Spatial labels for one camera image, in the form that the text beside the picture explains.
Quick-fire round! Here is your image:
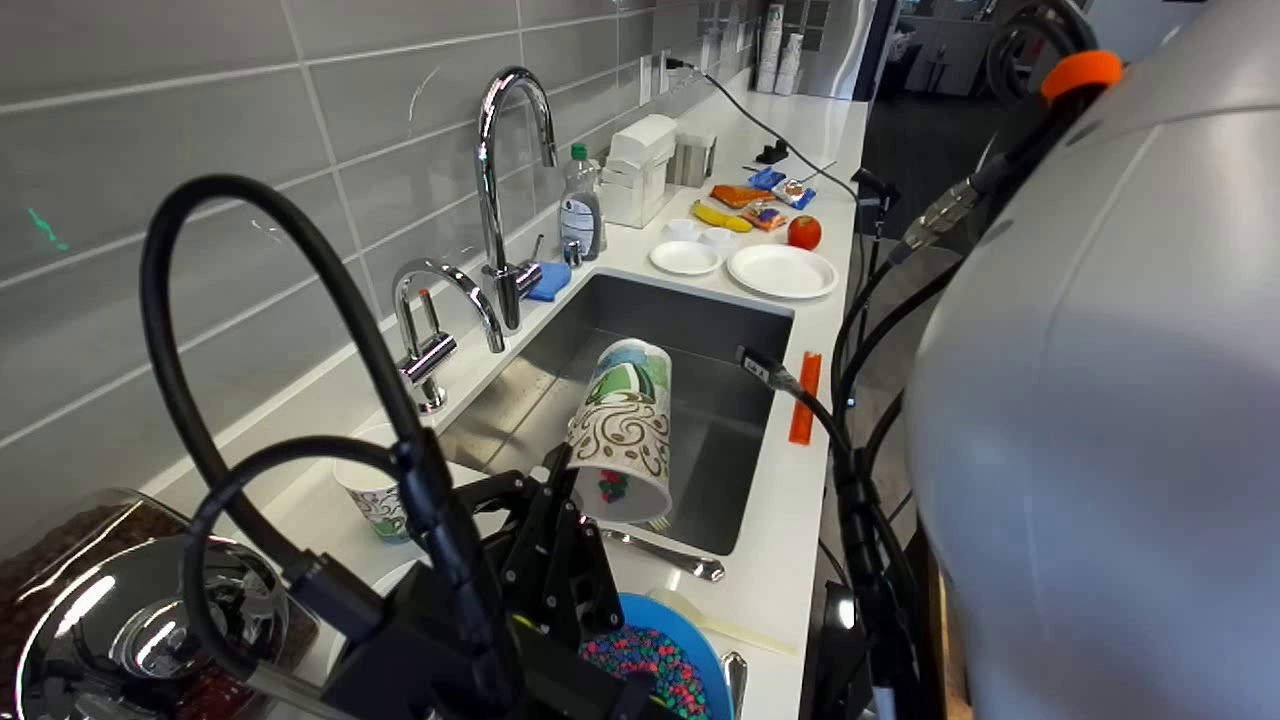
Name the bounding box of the stainless steel sink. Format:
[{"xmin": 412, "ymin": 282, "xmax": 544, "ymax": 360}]
[{"xmin": 444, "ymin": 276, "xmax": 793, "ymax": 554}]

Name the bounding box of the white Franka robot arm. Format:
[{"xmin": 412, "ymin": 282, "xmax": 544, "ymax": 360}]
[{"xmin": 907, "ymin": 0, "xmax": 1280, "ymax": 720}]

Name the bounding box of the red apple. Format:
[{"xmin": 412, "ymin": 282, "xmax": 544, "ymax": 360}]
[{"xmin": 786, "ymin": 214, "xmax": 822, "ymax": 252}]

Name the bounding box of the white box on counter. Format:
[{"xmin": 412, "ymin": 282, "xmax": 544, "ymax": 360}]
[{"xmin": 598, "ymin": 113, "xmax": 674, "ymax": 228}]

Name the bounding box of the blue sponge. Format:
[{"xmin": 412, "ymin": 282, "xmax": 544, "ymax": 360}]
[{"xmin": 525, "ymin": 264, "xmax": 573, "ymax": 304}]

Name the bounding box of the large white paper plate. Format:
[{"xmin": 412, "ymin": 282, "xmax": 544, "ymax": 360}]
[{"xmin": 722, "ymin": 244, "xmax": 838, "ymax": 298}]

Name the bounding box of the metal spoon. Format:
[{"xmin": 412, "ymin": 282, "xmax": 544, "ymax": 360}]
[{"xmin": 608, "ymin": 526, "xmax": 722, "ymax": 585}]

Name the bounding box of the small chrome faucet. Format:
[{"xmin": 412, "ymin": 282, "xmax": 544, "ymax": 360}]
[{"xmin": 393, "ymin": 261, "xmax": 505, "ymax": 410}]

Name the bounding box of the large chrome faucet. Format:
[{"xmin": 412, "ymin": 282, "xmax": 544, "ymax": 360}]
[{"xmin": 472, "ymin": 64, "xmax": 554, "ymax": 333}]

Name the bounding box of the black cable loop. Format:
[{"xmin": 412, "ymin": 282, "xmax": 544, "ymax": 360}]
[{"xmin": 135, "ymin": 172, "xmax": 457, "ymax": 671}]

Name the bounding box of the small white paper plate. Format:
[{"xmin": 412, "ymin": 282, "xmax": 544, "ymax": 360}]
[{"xmin": 649, "ymin": 241, "xmax": 719, "ymax": 276}]

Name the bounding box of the patterned paper cup by wall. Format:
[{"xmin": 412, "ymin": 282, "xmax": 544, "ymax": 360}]
[{"xmin": 340, "ymin": 471, "xmax": 408, "ymax": 542}]

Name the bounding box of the clear soap bottle green cap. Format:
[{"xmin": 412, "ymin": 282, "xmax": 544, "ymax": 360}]
[{"xmin": 560, "ymin": 143, "xmax": 605, "ymax": 264}]

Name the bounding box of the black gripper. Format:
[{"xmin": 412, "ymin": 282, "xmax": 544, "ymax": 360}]
[{"xmin": 318, "ymin": 440, "xmax": 657, "ymax": 720}]

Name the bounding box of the blue bowl with beads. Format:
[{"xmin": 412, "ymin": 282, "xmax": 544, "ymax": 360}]
[{"xmin": 580, "ymin": 591, "xmax": 737, "ymax": 720}]

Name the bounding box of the orange strip on counter edge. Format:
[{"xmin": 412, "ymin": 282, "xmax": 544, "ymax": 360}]
[{"xmin": 786, "ymin": 353, "xmax": 822, "ymax": 443}]

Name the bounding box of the patterned paper cup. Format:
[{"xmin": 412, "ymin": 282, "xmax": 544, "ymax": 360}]
[
  {"xmin": 567, "ymin": 335, "xmax": 670, "ymax": 522},
  {"xmin": 340, "ymin": 471, "xmax": 408, "ymax": 542}
]

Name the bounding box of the yellow banana toy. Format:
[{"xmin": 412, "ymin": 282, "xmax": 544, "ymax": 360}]
[{"xmin": 693, "ymin": 201, "xmax": 753, "ymax": 230}]

